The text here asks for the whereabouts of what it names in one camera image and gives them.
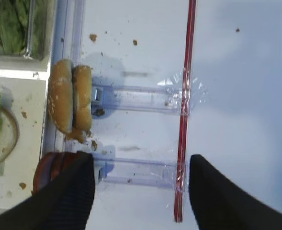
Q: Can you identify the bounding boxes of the sesame bun top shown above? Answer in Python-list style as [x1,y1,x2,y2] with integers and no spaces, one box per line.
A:
[47,59,73,134]

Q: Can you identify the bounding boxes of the clear angled divider right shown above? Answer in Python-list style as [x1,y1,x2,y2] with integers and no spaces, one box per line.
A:
[40,0,85,156]

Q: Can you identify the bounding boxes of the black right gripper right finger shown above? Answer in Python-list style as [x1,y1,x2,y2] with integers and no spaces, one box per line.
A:
[189,154,282,230]

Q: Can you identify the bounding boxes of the clear rail lower right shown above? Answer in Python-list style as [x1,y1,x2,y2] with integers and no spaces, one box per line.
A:
[93,158,177,190]

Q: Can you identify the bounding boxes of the white pusher block right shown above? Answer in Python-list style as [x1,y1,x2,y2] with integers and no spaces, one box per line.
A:
[94,164,107,184]

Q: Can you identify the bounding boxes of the round bun bottom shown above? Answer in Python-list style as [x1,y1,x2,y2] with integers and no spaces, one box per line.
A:
[0,107,19,163]

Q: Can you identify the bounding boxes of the green lettuce in box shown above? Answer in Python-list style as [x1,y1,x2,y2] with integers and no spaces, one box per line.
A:
[0,0,47,58]

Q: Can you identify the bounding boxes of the red thin strip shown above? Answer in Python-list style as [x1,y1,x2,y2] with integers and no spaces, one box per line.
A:
[174,0,197,223]

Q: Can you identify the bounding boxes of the clear plastic salad box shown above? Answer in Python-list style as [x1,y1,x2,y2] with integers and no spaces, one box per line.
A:
[0,0,51,60]

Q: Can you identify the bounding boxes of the clear rail upper right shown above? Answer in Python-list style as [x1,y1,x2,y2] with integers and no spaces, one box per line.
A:
[91,85,182,115]

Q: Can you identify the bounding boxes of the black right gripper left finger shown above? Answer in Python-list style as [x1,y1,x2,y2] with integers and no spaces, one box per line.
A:
[0,151,95,230]

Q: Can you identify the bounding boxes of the metal baking tray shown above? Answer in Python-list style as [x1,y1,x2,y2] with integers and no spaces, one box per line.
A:
[0,0,57,211]

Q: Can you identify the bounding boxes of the meat patty slice front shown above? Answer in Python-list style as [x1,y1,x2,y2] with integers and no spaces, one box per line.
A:
[31,152,65,195]

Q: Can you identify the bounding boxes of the meat patty slice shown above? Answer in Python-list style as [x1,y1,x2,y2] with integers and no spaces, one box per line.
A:
[50,152,80,181]
[31,152,65,195]

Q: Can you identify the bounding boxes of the meat patty slice rear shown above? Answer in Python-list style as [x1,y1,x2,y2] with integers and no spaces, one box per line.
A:
[50,152,80,181]

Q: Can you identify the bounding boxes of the clear rail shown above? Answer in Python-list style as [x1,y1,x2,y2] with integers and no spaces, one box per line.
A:
[91,85,182,115]
[93,158,177,190]

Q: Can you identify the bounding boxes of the white pusher block bun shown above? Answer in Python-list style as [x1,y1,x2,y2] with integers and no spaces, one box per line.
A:
[91,86,103,104]

